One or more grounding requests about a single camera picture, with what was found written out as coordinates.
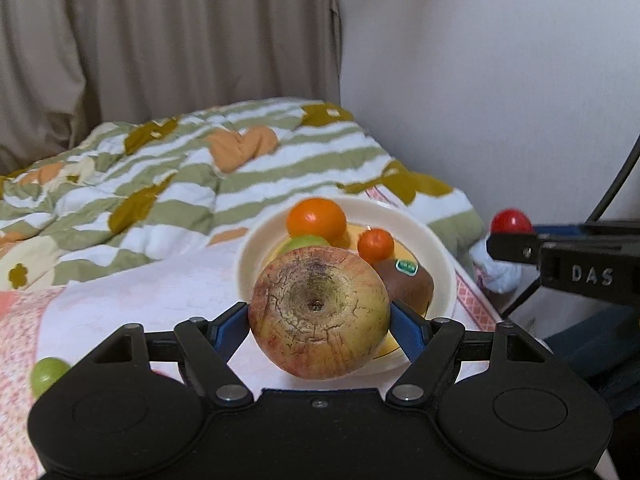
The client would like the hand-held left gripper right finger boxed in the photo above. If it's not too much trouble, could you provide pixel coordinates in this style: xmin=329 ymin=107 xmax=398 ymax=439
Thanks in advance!
xmin=386 ymin=299 xmax=557 ymax=407

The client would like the small green apple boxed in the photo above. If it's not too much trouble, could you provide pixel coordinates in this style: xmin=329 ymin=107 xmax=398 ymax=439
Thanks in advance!
xmin=284 ymin=233 xmax=332 ymax=257

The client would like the pale blue white cloth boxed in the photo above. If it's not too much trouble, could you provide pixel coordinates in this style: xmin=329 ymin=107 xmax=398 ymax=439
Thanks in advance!
xmin=472 ymin=240 xmax=523 ymax=294

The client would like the red cherry tomato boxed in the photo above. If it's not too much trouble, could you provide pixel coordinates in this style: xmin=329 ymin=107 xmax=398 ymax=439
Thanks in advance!
xmin=490 ymin=208 xmax=535 ymax=236

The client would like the dark blue cloth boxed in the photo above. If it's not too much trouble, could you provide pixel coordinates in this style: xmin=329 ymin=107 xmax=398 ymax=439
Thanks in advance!
xmin=542 ymin=305 xmax=640 ymax=406

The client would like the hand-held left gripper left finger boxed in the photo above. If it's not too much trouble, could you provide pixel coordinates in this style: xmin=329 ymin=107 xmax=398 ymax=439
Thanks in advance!
xmin=69 ymin=301 xmax=254 ymax=407

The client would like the large yellowish russet apple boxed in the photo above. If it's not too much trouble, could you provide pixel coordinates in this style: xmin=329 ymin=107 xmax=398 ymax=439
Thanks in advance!
xmin=248 ymin=245 xmax=392 ymax=380

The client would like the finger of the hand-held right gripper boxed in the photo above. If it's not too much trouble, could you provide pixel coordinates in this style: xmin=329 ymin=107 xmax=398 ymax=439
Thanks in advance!
xmin=486 ymin=231 xmax=546 ymax=264
xmin=532 ymin=220 xmax=640 ymax=243

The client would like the pink floral printed tablecloth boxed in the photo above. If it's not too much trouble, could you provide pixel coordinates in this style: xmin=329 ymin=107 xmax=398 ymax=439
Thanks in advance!
xmin=0 ymin=187 xmax=502 ymax=480

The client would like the black cable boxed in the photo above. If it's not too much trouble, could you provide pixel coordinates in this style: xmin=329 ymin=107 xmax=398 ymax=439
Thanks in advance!
xmin=584 ymin=134 xmax=640 ymax=225

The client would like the large green apple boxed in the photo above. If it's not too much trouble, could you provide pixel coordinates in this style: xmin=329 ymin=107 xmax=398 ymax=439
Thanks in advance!
xmin=30 ymin=357 xmax=72 ymax=397

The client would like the tiny mandarin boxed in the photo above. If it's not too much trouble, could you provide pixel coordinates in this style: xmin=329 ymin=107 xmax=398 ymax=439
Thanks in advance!
xmin=357 ymin=227 xmax=396 ymax=266

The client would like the brown kiwi with green sticker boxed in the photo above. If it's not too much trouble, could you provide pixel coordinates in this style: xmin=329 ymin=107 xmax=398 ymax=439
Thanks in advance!
xmin=374 ymin=257 xmax=435 ymax=315

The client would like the medium orange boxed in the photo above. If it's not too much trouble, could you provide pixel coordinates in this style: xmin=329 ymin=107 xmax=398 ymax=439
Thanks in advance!
xmin=286 ymin=197 xmax=348 ymax=242

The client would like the beige curtain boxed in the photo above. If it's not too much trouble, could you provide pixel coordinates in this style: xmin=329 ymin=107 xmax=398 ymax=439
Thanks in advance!
xmin=0 ymin=0 xmax=344 ymax=177

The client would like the green striped flower blanket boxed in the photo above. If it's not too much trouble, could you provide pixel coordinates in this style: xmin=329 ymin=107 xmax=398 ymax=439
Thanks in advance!
xmin=0 ymin=97 xmax=487 ymax=292

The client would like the cream oval plate with cartoon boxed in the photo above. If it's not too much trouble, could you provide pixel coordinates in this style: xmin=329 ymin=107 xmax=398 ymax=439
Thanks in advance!
xmin=234 ymin=195 xmax=459 ymax=377

